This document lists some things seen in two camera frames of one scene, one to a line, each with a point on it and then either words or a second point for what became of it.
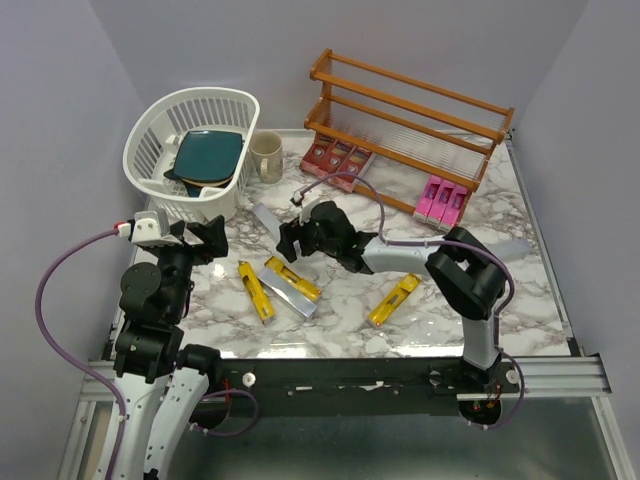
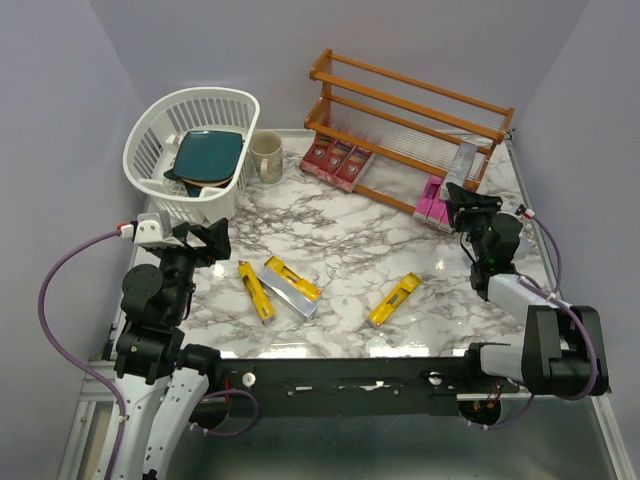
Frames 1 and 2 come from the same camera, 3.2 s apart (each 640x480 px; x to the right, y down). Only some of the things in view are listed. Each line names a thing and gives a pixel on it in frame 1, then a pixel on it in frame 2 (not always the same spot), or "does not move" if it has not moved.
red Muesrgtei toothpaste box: (353, 165) does not move
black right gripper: (289, 232) → (460, 200)
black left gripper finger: (177, 228) does not move
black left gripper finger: (213, 234) does not move
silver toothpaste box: (271, 222) → (462, 165)
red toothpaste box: (318, 158) does not move
